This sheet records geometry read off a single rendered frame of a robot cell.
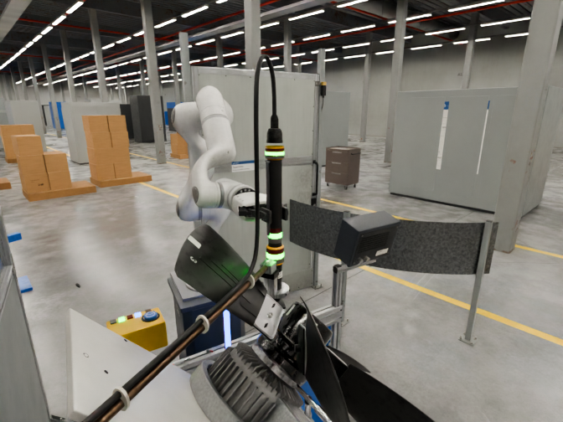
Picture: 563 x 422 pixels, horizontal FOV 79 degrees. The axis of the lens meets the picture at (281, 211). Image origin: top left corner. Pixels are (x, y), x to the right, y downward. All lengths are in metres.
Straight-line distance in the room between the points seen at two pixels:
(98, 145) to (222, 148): 7.88
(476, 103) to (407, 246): 4.44
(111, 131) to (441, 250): 7.65
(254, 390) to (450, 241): 2.16
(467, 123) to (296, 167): 4.32
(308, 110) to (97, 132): 6.49
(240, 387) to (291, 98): 2.46
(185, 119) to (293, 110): 1.74
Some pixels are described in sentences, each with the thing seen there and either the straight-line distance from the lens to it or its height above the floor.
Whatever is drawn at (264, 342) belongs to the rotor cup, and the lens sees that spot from 0.83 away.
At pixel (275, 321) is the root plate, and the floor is 1.24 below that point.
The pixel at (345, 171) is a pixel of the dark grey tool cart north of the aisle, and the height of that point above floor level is 0.42.
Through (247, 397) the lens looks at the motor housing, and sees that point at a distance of 0.79.
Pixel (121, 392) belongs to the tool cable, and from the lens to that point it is 0.52.
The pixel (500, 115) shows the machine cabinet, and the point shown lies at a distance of 6.67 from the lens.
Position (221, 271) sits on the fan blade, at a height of 1.37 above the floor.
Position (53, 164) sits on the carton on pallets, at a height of 0.66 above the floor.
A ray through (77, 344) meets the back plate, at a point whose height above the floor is 1.36.
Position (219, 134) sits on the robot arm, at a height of 1.64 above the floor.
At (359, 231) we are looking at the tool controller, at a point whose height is 1.23.
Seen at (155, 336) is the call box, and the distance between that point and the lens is 1.20.
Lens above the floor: 1.71
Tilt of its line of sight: 16 degrees down
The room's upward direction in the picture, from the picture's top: straight up
